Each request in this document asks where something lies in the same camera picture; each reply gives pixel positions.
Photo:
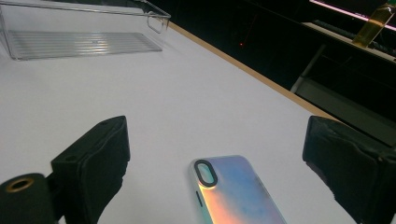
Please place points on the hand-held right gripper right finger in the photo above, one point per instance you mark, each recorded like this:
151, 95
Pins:
355, 168

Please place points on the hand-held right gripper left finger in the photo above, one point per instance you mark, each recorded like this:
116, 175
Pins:
90, 161

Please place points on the iridescent phone case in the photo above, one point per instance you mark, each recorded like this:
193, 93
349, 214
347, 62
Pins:
239, 193

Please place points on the clear plastic storage bin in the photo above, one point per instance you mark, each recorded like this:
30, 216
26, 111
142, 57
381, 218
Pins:
77, 43

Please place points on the white-legged office desk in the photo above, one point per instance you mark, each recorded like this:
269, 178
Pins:
337, 109

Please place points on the black keyboard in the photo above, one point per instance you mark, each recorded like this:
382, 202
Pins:
334, 28

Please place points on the bottle of yellow liquid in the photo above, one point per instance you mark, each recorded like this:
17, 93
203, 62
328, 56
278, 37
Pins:
373, 26

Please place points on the monitor with pink glow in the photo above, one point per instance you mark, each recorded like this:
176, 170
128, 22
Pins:
348, 4

